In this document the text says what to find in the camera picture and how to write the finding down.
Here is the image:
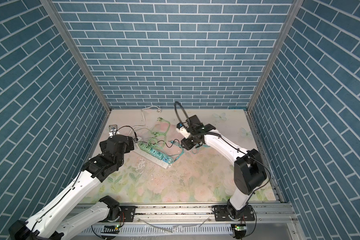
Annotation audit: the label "light green charger with prongs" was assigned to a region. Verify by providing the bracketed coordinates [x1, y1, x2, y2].
[139, 143, 148, 151]

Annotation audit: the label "light green charger adapter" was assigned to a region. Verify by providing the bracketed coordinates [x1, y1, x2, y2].
[146, 147, 155, 155]

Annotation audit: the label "black USB cable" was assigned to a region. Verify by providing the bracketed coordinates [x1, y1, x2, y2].
[155, 138, 181, 149]

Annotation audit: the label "white power strip colourful sockets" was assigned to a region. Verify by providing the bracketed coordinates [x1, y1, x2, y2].
[135, 142, 174, 169]

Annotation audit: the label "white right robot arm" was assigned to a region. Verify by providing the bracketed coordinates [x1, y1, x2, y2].
[174, 102, 271, 220]

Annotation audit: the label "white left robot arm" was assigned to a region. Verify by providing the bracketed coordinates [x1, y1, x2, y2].
[9, 134, 138, 240]

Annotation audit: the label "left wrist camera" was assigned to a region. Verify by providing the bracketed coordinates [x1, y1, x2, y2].
[109, 125, 120, 137]

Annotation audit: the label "light green charger cable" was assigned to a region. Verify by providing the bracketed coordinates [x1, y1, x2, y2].
[146, 116, 172, 149]

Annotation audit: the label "white power strip cord plug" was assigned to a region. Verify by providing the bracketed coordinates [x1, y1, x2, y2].
[130, 106, 162, 134]

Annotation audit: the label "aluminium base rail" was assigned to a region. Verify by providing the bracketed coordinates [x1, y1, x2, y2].
[47, 202, 304, 240]

